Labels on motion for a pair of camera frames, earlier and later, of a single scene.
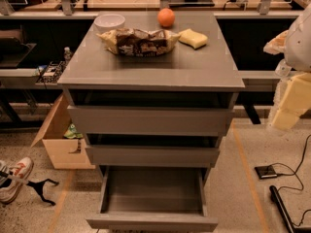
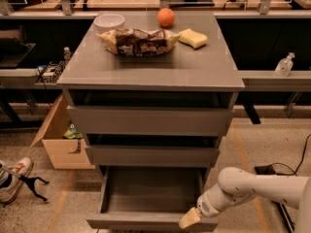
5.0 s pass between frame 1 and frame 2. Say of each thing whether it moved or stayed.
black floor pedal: stayed
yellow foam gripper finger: moved
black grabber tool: moved
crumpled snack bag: stayed
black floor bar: stayed
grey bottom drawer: stayed
